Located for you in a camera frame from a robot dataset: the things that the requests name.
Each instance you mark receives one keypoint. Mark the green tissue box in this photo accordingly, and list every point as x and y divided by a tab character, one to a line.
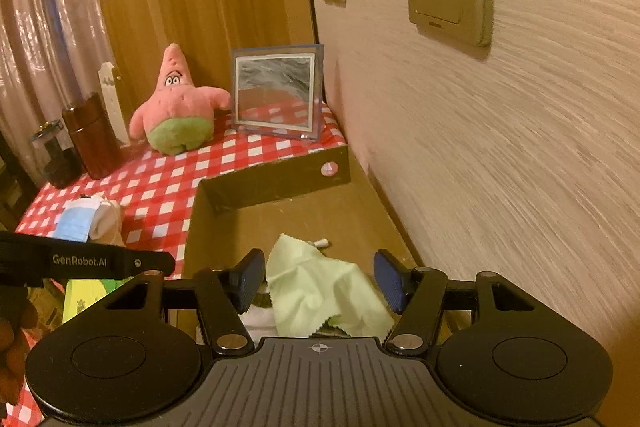
82	302

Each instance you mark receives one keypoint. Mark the small white tube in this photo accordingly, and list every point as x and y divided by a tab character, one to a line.
320	243

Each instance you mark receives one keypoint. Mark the shallow cardboard box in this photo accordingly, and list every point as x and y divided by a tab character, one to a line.
310	217

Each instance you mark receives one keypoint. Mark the blue face mask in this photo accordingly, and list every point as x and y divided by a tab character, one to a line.
75	222

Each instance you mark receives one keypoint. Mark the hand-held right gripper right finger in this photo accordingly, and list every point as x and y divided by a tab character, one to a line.
390	279

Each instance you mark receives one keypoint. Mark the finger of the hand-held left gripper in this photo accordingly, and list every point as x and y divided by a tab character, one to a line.
152	263

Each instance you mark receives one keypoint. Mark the brown cylindrical canister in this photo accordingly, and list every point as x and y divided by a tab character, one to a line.
92	137

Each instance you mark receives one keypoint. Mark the clear picture frame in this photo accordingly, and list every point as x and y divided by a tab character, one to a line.
275	82

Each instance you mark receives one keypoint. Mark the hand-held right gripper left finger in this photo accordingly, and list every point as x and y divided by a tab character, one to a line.
247	279

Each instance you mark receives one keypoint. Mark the sheer patterned curtain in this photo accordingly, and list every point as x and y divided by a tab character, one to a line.
30	32

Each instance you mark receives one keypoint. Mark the white sock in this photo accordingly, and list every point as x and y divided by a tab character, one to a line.
106	219

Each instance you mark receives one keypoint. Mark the red checkered tablecloth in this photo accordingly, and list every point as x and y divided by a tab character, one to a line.
160	187

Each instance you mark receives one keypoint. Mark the light green cloth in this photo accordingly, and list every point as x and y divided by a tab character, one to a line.
310	287

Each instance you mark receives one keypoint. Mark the glass jar with dark base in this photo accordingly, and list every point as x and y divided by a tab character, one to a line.
57	162

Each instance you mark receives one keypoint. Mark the pink starfish plush toy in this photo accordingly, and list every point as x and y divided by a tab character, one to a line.
175	107

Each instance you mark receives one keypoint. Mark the person's left hand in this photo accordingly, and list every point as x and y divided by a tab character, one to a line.
12	347

